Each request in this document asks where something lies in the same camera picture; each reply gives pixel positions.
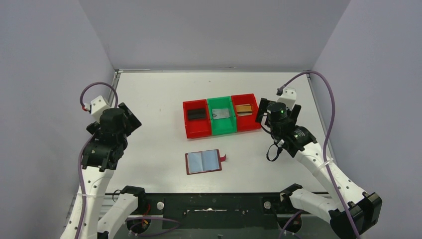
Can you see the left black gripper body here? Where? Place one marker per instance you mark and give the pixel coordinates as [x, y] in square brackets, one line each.
[131, 118]

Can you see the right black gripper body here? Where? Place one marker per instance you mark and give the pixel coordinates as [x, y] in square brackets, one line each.
[263, 109]

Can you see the black VIP credit card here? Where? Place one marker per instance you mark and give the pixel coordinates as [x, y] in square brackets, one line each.
[197, 114]

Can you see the red leather card holder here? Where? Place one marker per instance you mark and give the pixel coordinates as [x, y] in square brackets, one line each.
[204, 161]

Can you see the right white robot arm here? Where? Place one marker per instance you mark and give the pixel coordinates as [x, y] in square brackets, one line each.
[350, 210]

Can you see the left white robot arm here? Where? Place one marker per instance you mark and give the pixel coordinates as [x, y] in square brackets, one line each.
[97, 163]

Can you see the silver credit card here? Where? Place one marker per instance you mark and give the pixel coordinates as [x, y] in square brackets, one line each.
[220, 113]

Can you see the right red plastic bin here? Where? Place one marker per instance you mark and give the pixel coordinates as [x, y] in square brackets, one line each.
[246, 123]

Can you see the red plastic bin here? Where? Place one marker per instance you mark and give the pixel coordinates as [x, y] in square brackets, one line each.
[197, 128]
[246, 123]

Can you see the green plastic bin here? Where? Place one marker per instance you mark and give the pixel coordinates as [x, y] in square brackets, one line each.
[222, 126]

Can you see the left red plastic bin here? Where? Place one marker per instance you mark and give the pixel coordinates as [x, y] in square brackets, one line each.
[197, 128]

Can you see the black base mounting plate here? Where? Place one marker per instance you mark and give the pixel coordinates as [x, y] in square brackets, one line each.
[217, 210]

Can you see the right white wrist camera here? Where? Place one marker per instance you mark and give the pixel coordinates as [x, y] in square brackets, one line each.
[288, 97]

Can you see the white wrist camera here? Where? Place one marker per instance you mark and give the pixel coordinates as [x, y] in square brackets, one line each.
[97, 107]
[288, 97]

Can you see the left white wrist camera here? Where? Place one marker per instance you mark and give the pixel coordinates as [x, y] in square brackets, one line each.
[97, 107]

